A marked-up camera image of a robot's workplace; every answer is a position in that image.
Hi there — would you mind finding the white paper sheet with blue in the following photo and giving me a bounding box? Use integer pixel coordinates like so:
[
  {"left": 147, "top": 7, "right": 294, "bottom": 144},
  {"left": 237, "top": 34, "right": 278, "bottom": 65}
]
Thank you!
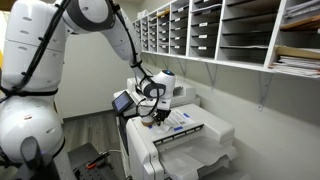
[{"left": 149, "top": 109, "right": 195, "bottom": 134}]

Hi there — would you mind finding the white wall mail sorter shelf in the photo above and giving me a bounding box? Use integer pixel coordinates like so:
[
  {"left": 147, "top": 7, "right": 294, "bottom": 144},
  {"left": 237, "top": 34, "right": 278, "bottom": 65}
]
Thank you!
[{"left": 131, "top": 0, "right": 320, "bottom": 112}]

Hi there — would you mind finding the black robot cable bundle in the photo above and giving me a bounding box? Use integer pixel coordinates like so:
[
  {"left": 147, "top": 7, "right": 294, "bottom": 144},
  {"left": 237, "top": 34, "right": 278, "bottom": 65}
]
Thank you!
[{"left": 0, "top": 0, "right": 72, "bottom": 104}]

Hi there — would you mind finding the large white office copier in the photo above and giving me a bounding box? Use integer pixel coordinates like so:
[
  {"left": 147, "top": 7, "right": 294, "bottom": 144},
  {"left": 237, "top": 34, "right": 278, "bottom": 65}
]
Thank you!
[{"left": 113, "top": 78, "right": 200, "bottom": 164}]

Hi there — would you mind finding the black orange clamp front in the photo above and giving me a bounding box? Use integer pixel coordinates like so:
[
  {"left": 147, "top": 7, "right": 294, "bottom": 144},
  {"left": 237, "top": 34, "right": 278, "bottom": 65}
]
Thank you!
[{"left": 86, "top": 151, "right": 110, "bottom": 170}]

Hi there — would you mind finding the copier touchscreen panel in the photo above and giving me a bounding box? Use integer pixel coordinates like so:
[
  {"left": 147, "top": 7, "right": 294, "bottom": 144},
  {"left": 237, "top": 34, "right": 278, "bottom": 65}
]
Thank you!
[{"left": 112, "top": 91, "right": 134, "bottom": 115}]

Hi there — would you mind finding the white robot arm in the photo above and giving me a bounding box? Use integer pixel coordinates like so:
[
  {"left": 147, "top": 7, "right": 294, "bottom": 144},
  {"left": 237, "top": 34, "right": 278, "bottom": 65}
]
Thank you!
[{"left": 0, "top": 0, "right": 175, "bottom": 180}]

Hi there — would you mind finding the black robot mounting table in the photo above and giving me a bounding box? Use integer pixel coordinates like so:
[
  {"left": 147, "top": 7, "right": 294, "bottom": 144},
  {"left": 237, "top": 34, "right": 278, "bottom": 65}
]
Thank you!
[{"left": 68, "top": 143, "right": 118, "bottom": 180}]

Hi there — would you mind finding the white finisher unit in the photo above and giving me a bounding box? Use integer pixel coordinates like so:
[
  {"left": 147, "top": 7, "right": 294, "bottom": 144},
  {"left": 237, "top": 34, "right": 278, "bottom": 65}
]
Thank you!
[{"left": 126, "top": 104, "right": 252, "bottom": 180}]

